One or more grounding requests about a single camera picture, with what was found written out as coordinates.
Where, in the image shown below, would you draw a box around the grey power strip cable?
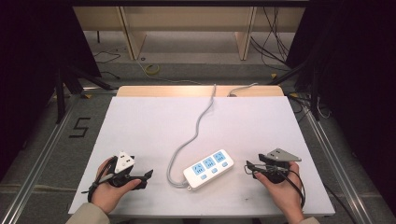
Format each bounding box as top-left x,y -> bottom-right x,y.
166,83 -> 217,189

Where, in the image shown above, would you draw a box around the yellow tape roll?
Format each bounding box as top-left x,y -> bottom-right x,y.
145,63 -> 162,76

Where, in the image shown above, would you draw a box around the metal floor rail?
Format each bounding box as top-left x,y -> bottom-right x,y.
0,91 -> 82,224
302,104 -> 375,224

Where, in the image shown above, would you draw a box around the grey cable end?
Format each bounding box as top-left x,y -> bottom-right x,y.
226,81 -> 260,98

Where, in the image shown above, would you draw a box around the person's right hand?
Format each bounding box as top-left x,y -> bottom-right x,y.
253,161 -> 304,217

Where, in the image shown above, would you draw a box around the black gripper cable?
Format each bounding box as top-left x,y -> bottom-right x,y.
80,158 -> 117,203
244,163 -> 307,209

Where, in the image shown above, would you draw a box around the light wooden desk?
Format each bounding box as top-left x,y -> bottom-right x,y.
72,6 -> 306,62

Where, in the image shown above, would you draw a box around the white power strip blue sockets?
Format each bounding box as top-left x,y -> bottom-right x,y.
182,148 -> 235,191

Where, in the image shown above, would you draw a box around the person's left hand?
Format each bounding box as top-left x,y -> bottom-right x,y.
91,156 -> 142,216

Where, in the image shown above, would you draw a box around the white floor cable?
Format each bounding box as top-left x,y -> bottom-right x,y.
134,58 -> 203,86

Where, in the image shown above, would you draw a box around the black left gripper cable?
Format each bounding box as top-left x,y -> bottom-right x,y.
80,158 -> 117,203

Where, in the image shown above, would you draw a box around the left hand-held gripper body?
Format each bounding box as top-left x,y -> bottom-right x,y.
106,150 -> 148,189

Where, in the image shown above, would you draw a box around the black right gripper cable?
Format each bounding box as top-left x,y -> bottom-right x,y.
244,163 -> 307,209

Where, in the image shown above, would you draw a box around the thin black floor cable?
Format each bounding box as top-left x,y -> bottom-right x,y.
92,49 -> 122,80

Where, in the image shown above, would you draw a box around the dark curtain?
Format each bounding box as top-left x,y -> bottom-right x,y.
284,0 -> 396,216
0,0 -> 103,183

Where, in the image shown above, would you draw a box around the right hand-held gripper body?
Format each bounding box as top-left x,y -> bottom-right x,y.
257,147 -> 303,185

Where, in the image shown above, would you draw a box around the bundle of black cables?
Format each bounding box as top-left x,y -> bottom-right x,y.
249,6 -> 291,69

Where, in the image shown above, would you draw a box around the black metal stand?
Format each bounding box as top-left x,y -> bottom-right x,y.
266,57 -> 322,122
53,64 -> 115,125

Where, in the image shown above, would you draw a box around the white board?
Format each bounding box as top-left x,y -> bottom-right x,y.
67,95 -> 336,218

